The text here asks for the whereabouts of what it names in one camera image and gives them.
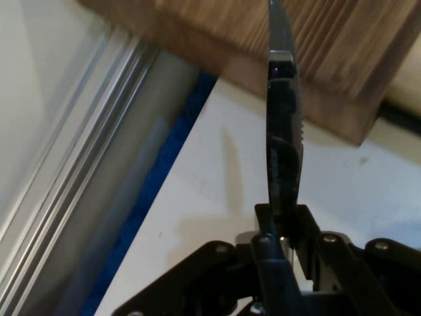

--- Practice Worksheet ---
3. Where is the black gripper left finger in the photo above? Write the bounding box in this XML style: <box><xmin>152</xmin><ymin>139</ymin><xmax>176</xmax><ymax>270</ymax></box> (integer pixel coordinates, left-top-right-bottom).
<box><xmin>111</xmin><ymin>203</ymin><xmax>305</xmax><ymax>316</ymax></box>

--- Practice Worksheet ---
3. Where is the aluminium wall rail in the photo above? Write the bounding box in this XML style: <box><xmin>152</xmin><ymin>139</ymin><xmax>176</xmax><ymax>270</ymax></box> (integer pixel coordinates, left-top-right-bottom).
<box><xmin>0</xmin><ymin>29</ymin><xmax>198</xmax><ymax>316</ymax></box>

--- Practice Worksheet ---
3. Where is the silver table knife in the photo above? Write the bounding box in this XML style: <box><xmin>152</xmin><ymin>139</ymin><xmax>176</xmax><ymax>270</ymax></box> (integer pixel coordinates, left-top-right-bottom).
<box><xmin>265</xmin><ymin>0</ymin><xmax>305</xmax><ymax>264</ymax></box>

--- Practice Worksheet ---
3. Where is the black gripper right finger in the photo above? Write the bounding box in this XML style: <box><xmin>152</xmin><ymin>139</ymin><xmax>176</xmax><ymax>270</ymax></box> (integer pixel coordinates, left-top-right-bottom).
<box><xmin>293</xmin><ymin>203</ymin><xmax>421</xmax><ymax>316</ymax></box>

